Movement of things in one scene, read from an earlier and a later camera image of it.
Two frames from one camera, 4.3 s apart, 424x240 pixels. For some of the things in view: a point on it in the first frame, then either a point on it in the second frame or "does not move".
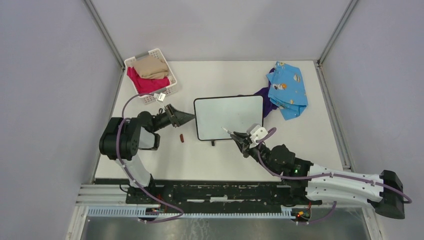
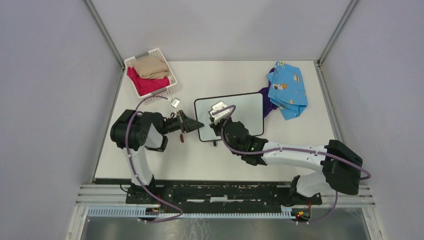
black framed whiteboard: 233,113 does not move
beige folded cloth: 150,67 does not move
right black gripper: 242,140 -> 215,126
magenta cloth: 144,86 does not move
